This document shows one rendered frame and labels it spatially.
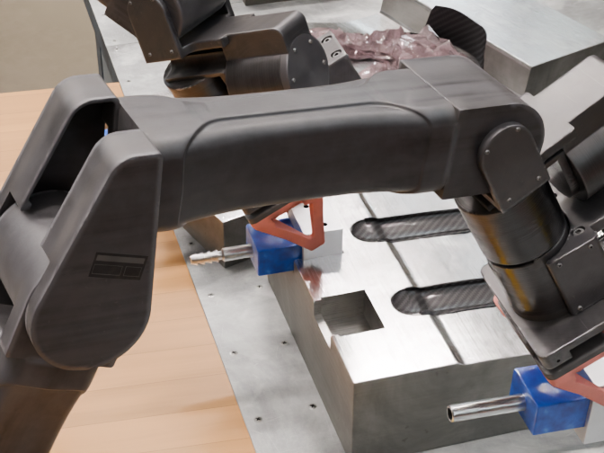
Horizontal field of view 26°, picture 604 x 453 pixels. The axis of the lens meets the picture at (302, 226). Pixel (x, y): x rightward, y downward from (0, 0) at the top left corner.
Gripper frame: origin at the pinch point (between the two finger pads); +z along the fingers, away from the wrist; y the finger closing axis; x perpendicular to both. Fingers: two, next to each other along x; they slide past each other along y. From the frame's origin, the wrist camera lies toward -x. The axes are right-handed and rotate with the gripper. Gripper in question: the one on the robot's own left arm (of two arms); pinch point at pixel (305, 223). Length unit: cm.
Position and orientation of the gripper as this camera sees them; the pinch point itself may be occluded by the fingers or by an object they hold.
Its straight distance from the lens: 114.8
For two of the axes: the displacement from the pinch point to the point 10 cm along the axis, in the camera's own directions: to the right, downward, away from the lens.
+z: 4.5, 6.4, 6.2
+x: -8.5, 5.2, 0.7
